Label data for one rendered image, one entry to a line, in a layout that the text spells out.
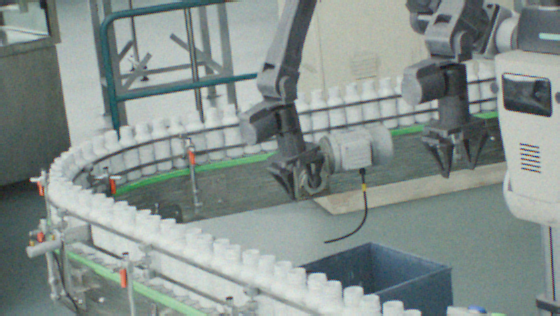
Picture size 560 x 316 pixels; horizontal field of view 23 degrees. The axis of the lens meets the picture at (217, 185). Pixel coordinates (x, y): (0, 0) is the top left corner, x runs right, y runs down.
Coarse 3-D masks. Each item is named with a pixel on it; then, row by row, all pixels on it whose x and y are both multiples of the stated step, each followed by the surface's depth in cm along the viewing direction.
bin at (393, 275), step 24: (312, 264) 345; (336, 264) 350; (360, 264) 354; (384, 264) 352; (408, 264) 343; (432, 264) 335; (384, 288) 355; (408, 288) 324; (432, 288) 328; (432, 312) 329
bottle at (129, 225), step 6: (126, 210) 335; (132, 210) 333; (126, 216) 333; (132, 216) 333; (126, 222) 334; (132, 222) 333; (120, 228) 335; (126, 228) 333; (132, 228) 333; (132, 234) 333; (126, 240) 334; (126, 246) 334; (132, 246) 334; (132, 252) 334; (132, 258) 335; (138, 270) 336
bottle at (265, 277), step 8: (264, 256) 288; (272, 256) 287; (264, 264) 285; (272, 264) 285; (264, 272) 285; (272, 272) 285; (256, 280) 286; (264, 280) 285; (272, 280) 285; (264, 288) 285; (256, 296) 288; (264, 296) 286; (264, 304) 286; (272, 304) 286; (264, 312) 287; (272, 312) 286
